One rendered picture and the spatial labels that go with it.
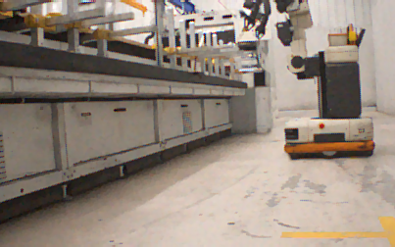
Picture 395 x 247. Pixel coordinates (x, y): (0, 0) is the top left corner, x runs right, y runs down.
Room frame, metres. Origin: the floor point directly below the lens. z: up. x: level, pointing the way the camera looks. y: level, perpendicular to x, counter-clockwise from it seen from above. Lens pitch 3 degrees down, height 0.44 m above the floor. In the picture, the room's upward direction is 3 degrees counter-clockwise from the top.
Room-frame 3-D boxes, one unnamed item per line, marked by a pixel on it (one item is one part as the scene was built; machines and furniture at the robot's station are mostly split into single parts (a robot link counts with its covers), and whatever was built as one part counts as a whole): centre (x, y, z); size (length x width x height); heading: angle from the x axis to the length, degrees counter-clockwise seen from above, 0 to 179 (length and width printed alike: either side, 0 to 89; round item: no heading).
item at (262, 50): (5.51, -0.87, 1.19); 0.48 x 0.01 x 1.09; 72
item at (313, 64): (3.09, -0.87, 0.68); 0.28 x 0.27 x 0.25; 162
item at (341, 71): (3.07, -1.13, 0.59); 0.55 x 0.34 x 0.83; 162
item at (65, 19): (1.51, 0.52, 0.80); 0.43 x 0.03 x 0.04; 72
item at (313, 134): (3.10, -1.04, 0.16); 0.67 x 0.64 x 0.25; 72
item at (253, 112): (6.08, -0.30, 0.95); 1.65 x 0.70 x 1.90; 72
